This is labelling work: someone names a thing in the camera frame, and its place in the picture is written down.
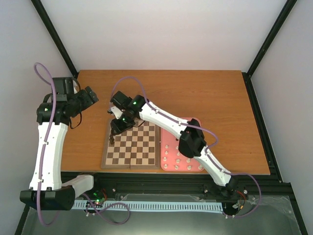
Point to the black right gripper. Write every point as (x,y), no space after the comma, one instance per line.
(118,128)

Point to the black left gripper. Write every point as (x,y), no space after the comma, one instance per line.
(88,101)

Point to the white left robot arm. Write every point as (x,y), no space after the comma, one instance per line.
(46,190)

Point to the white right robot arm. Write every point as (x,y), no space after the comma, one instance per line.
(190,135)

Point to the wooden chess board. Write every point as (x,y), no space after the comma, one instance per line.
(136,148)

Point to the pink plastic tray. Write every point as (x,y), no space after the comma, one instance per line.
(166,138)

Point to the black aluminium frame rail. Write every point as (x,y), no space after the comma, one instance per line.
(270,209)

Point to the light blue cable duct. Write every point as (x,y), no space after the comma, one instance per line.
(149,206)

